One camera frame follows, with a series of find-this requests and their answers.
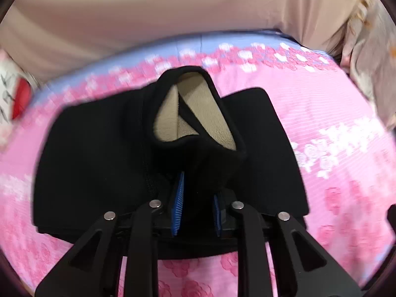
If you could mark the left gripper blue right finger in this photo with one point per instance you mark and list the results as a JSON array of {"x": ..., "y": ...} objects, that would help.
[{"x": 217, "y": 216}]

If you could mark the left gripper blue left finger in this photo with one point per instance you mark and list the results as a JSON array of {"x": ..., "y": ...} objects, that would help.
[{"x": 177, "y": 208}]

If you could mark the black fleece-lined pants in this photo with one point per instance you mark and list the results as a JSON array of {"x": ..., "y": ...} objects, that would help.
[{"x": 120, "y": 152}]

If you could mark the pink floral bed sheet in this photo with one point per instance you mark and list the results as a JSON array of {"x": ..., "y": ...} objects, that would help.
[{"x": 346, "y": 157}]

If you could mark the white cat face pillow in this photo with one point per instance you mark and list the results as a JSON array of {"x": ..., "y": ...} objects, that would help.
[{"x": 16, "y": 93}]

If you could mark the grey floral blanket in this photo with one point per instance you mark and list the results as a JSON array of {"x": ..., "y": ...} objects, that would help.
[{"x": 368, "y": 56}]

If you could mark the beige curtain cloth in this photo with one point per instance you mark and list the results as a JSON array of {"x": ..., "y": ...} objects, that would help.
[{"x": 48, "y": 38}]

